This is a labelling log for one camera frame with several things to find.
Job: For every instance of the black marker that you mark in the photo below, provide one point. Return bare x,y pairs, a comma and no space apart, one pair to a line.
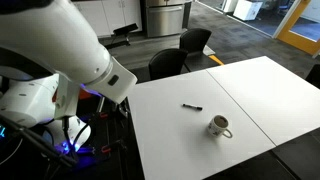
192,107

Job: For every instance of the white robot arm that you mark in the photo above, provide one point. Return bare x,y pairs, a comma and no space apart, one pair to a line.
50,52

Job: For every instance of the white patterned mug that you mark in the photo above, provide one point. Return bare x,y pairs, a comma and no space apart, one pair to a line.
218,127

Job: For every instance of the near black chair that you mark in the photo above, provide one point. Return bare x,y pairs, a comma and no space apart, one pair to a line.
167,63

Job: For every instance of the far black chair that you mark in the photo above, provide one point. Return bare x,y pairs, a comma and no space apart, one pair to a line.
194,40

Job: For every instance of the stainless steel refrigerator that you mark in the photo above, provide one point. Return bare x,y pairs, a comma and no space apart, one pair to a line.
164,17

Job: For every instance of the white cabinets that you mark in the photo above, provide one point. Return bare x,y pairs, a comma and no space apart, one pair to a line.
105,16

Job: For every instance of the white box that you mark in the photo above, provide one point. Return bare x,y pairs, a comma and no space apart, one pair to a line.
247,10

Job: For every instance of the black tripod leg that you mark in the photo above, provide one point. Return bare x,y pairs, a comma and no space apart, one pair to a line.
35,139

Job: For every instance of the black chair at right edge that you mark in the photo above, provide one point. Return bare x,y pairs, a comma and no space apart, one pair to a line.
314,76

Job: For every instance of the yellow door frame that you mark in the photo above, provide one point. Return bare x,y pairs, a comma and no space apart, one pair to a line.
300,27

